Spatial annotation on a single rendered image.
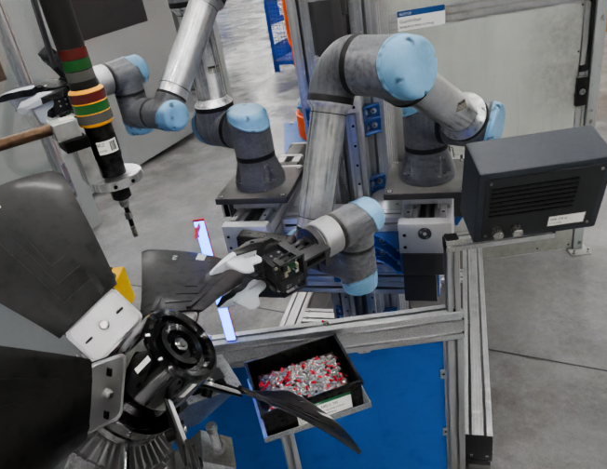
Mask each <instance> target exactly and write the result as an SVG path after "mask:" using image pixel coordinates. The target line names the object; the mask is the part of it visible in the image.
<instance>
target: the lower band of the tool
mask: <svg viewBox="0 0 607 469"><path fill-rule="evenodd" d="M102 88H103V85H101V84H98V85H97V86H96V87H93V88H90V89H86V90H81V91H71V90H70V91H69V92H68V95H69V96H78V95H84V94H88V93H91V92H94V91H97V90H100V89H102ZM106 98H107V96H106ZM106 98H104V99H102V100H98V101H95V102H92V103H89V104H83V105H72V106H85V105H90V104H93V103H96V102H99V101H103V100H105V99H106ZM109 108H110V107H109ZM109 108H108V109H109ZM108 109H106V110H104V111H107V110H108ZM104 111H101V112H100V113H102V112H104ZM95 114H99V113H95ZM89 115H94V114H88V115H76V116H89ZM113 119H114V117H112V118H111V119H109V120H107V121H105V122H102V123H99V124H96V125H91V126H80V127H81V128H93V127H100V126H103V125H106V124H108V123H110V122H111V121H112V120H113Z"/></svg>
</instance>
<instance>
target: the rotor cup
mask: <svg viewBox="0 0 607 469"><path fill-rule="evenodd" d="M177 338H182V339H184V340H185V341H186V342H187V345H188V348H187V350H185V351H182V350H180V349H179V348H177V346H176V345H175V339H177ZM123 351H124V352H125V356H126V358H127V364H126V376H125V389H124V401H123V411H122V414H121V416H120V418H119V419H118V420H116V421H115V422H112V423H110V424H108V425H106V426H107V427H108V428H109V429H111V430H112V431H114V432H115V433H117V434H119V435H121V436H123V437H126V438H129V439H134V440H150V439H154V438H157V437H159V436H161V435H163V434H164V432H165V431H167V430H168V429H169V420H168V414H167V410H166V405H165V398H167V399H168V400H169V399H170V401H172V402H173V404H174V407H175V409H176V411H177V414H178V415H179V412H180V406H181V404H182V403H183V402H184V401H185V400H186V399H187V398H188V397H189V396H191V395H192V394H193V393H194V392H195V391H196V390H197V389H198V388H199V387H200V386H201V385H202V384H203V383H204V382H205V381H206V380H207V379H209V378H210V376H211V375H212V373H213V372H214V370H215V369H216V365H217V355H216V350H215V347H214V345H213V343H212V341H211V339H210V337H209V335H208V334H207V332H206V331H205V330H204V329H203V328H202V327H201V326H200V325H199V324H197V323H196V322H195V320H194V319H192V318H191V317H189V316H188V315H185V314H183V313H181V312H178V311H175V310H170V309H160V310H157V311H154V312H153V313H151V314H149V315H148V316H147V317H146V318H145V319H144V320H143V321H142V322H141V323H140V324H139V325H138V326H137V327H136V329H135V330H134V331H133V332H132V333H131V334H130V335H129V336H128V337H127V338H126V340H125V341H124V342H123V343H122V344H121V345H120V346H119V347H116V348H115V349H114V350H113V351H112V352H111V353H110V354H109V355H114V354H117V353H120V352H123ZM109 355H108V356H109ZM147 356H149V358H150V359H151V361H150V362H149V363H148V364H147V365H146V366H145V367H144V368H143V369H142V370H141V371H140V372H139V373H137V372H136V370H135V368H136V367H138V366H139V365H140V363H141V362H142V361H143V359H144V358H145V357H147ZM192 384H196V386H195V387H194V388H193V389H192V390H191V391H190V392H189V393H188V394H187V395H186V396H185V397H180V396H181V395H182V394H183V393H184V392H185V391H186V390H187V389H188V388H189V387H190V386H191V385H192Z"/></svg>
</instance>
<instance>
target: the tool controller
mask: <svg viewBox="0 0 607 469"><path fill-rule="evenodd" d="M606 187H607V143H606V141H605V140H604V139H603V138H602V136H601V135H600V134H599V132H598V131H597V130H596V129H595V128H594V127H593V126H591V125H588V126H582V127H570V128H564V129H558V130H551V131H545V132H539V133H533V134H526V135H520V136H514V137H507V138H502V139H495V140H488V141H477V142H470V143H467V144H466V145H465V158H464V170H463V183H462V195H461V207H460V211H461V213H462V216H463V218H464V221H465V225H466V227H467V230H468V232H469V234H470V236H471V239H472V241H473V242H474V243H477V242H483V241H490V240H499V239H504V238H510V237H520V236H524V235H537V234H543V233H550V232H557V231H563V230H570V229H577V228H584V227H590V226H594V225H595V222H596V219H597V217H598V214H599V210H600V205H601V202H602V199H603V196H604V193H605V190H606Z"/></svg>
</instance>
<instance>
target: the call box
mask: <svg viewBox="0 0 607 469"><path fill-rule="evenodd" d="M112 272H113V274H114V277H115V281H116V283H117V284H116V285H115V286H114V288H115V289H116V290H117V291H118V292H119V293H120V294H121V295H122V296H123V297H124V298H125V299H127V300H128V301H129V302H130V303H131V304H132V303H133V300H134V298H135V295H134V292H133V290H132V287H131V284H130V282H129V280H128V275H127V273H126V270H125V267H123V266H122V267H115V268H113V269H112Z"/></svg>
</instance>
